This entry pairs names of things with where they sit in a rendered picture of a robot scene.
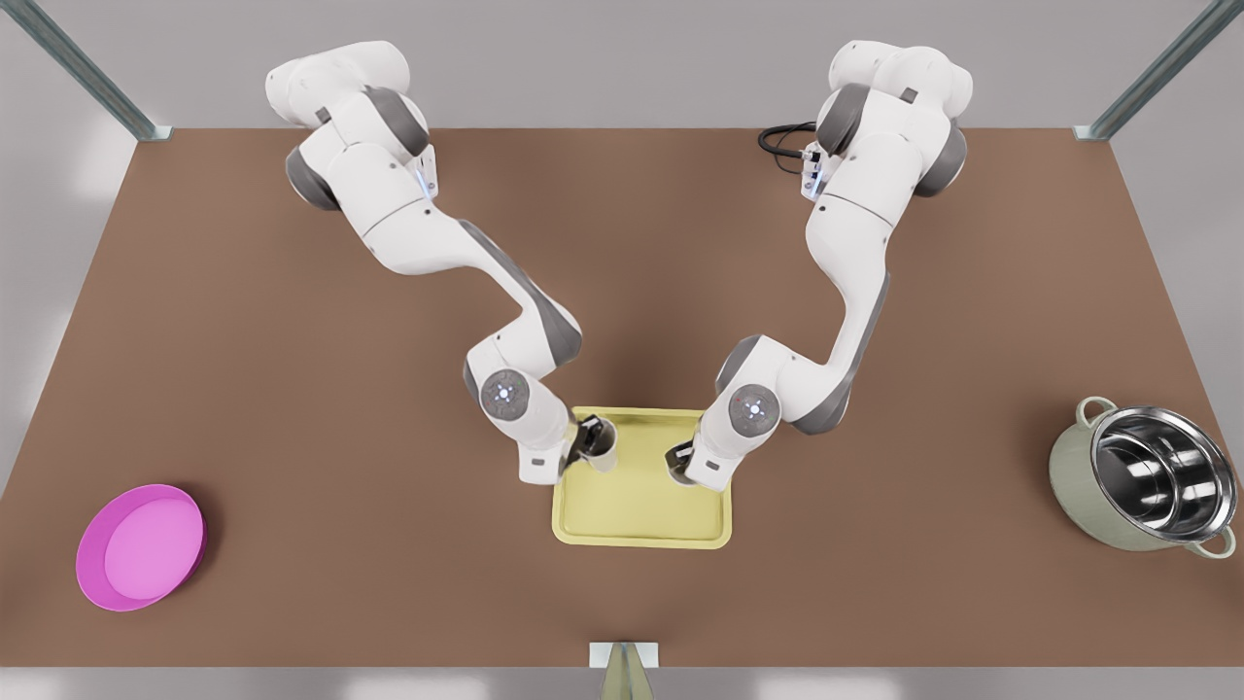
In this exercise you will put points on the white IKEA cup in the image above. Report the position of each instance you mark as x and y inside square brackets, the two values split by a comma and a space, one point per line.
[604, 449]

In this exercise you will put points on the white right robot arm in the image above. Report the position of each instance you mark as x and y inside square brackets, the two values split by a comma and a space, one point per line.
[408, 228]

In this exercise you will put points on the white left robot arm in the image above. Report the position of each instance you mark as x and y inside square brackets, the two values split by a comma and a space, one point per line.
[855, 224]

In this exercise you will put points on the yellow rectangular tray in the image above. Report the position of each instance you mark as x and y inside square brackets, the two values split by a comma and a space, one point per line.
[637, 506]

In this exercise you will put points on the pale green steel pot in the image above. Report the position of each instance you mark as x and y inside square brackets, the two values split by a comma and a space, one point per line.
[1079, 476]

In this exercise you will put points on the pink round bowl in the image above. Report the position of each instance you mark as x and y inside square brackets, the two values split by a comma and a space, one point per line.
[141, 549]

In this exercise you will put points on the silver frame post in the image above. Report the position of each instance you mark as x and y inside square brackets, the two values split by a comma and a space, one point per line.
[624, 666]
[87, 73]
[1157, 73]

